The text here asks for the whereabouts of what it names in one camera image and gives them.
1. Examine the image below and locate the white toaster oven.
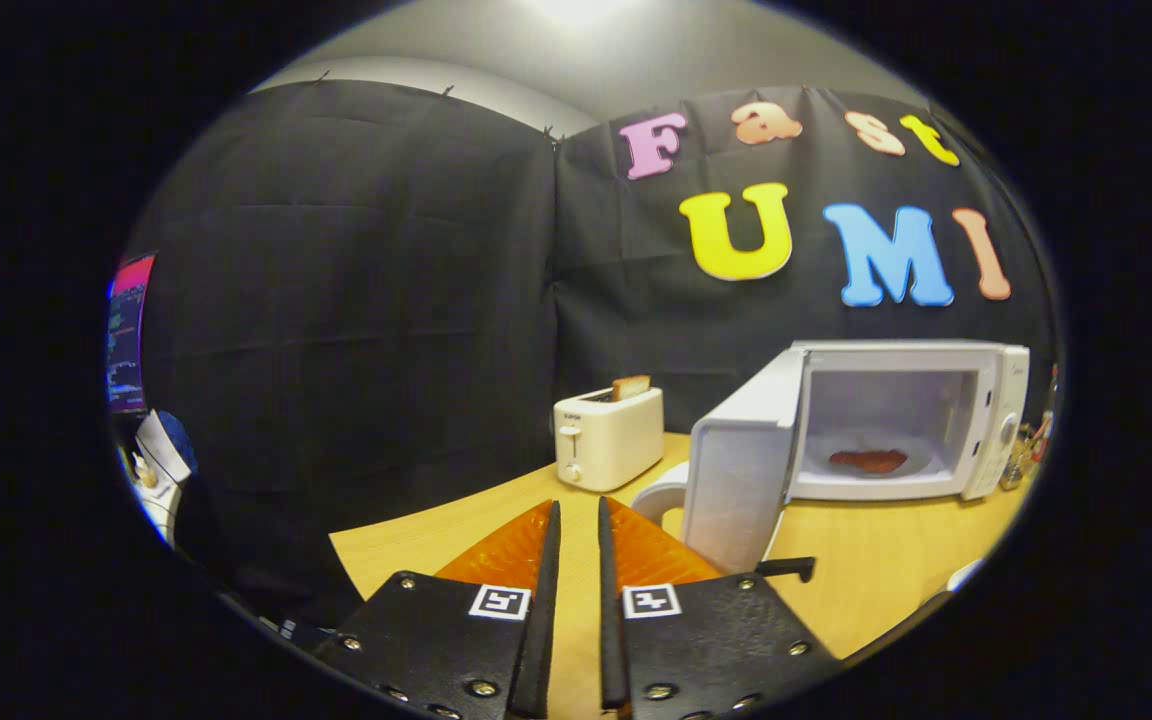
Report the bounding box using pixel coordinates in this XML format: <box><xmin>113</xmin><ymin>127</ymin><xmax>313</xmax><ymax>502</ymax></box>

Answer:
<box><xmin>631</xmin><ymin>339</ymin><xmax>1031</xmax><ymax>583</ymax></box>

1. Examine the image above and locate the computer monitor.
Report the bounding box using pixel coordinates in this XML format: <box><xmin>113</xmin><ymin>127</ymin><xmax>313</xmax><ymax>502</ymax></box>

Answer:
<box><xmin>104</xmin><ymin>252</ymin><xmax>157</xmax><ymax>415</ymax></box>

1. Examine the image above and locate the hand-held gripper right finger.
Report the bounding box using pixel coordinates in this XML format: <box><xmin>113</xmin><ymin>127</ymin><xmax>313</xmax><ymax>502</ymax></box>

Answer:
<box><xmin>598</xmin><ymin>497</ymin><xmax>842</xmax><ymax>720</ymax></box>

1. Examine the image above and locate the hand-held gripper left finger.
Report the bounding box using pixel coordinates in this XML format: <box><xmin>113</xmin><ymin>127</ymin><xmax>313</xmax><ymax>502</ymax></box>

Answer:
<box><xmin>311</xmin><ymin>500</ymin><xmax>563</xmax><ymax>720</ymax></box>

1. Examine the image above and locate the clear plastic bottle red label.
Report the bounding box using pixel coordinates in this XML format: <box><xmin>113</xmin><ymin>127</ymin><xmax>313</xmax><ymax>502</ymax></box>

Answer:
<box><xmin>1034</xmin><ymin>362</ymin><xmax>1059</xmax><ymax>466</ymax></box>

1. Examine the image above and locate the metal wire basket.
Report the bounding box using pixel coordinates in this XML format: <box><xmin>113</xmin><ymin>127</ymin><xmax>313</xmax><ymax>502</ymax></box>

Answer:
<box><xmin>999</xmin><ymin>422</ymin><xmax>1037</xmax><ymax>491</ymax></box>

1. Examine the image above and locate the reddish brown meat strip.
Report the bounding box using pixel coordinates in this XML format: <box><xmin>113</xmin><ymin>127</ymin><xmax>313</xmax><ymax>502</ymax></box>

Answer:
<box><xmin>828</xmin><ymin>448</ymin><xmax>909</xmax><ymax>475</ymax></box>

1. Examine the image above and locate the cream toaster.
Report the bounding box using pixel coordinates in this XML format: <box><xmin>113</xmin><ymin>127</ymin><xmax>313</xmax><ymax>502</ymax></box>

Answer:
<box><xmin>553</xmin><ymin>388</ymin><xmax>665</xmax><ymax>493</ymax></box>

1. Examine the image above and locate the white and blue bundle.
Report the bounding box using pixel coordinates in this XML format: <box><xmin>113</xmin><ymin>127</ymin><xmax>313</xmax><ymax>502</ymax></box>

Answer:
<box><xmin>131</xmin><ymin>408</ymin><xmax>199</xmax><ymax>546</ymax></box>

